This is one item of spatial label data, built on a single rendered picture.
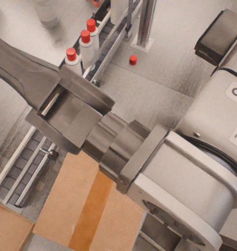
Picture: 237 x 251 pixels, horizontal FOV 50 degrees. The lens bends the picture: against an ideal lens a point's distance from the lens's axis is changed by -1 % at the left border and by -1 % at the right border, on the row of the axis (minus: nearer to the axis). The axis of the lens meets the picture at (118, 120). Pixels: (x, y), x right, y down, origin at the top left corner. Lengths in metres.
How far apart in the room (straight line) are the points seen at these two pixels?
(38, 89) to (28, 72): 0.03
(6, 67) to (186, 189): 0.29
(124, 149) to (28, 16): 1.09
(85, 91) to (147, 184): 0.16
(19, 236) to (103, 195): 0.42
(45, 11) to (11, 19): 0.21
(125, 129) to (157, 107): 0.77
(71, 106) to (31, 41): 0.89
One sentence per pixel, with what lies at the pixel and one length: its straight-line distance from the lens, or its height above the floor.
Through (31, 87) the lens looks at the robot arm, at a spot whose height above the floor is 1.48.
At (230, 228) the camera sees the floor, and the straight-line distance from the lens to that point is 1.97.
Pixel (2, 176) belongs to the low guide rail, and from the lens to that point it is 0.97.
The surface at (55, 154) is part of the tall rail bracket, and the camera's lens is 0.87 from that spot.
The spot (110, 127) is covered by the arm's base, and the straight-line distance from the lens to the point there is 0.34.
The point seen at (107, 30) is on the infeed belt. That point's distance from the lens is 1.24.
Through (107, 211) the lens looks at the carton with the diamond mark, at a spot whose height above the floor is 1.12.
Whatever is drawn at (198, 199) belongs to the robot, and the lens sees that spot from 0.31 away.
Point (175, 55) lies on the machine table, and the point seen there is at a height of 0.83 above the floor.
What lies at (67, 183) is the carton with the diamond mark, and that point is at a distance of 0.69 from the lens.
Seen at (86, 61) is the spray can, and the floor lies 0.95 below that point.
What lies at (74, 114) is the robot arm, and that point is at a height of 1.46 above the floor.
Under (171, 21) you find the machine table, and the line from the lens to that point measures 1.38.
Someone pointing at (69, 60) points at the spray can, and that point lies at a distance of 0.93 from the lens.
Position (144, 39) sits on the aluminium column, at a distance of 1.21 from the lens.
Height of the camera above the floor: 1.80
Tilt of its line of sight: 67 degrees down
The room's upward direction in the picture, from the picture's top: 5 degrees clockwise
